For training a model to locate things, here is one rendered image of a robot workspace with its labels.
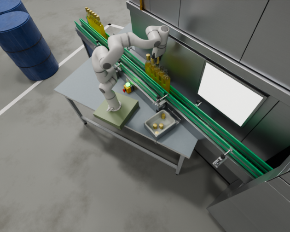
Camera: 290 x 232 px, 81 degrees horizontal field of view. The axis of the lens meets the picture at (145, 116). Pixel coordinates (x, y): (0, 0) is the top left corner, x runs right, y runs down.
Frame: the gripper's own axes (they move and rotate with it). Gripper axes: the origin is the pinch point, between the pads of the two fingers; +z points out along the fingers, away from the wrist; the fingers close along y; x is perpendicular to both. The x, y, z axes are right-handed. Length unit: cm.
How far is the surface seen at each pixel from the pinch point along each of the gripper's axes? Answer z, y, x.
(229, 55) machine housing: -34, -14, 41
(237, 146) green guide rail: 4, -3, 88
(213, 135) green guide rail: 6, 5, 72
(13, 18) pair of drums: 88, 75, -228
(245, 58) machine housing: -39, -14, 49
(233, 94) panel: -18, -12, 59
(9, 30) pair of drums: 82, 88, -199
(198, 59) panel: -17.9, -11.6, 26.0
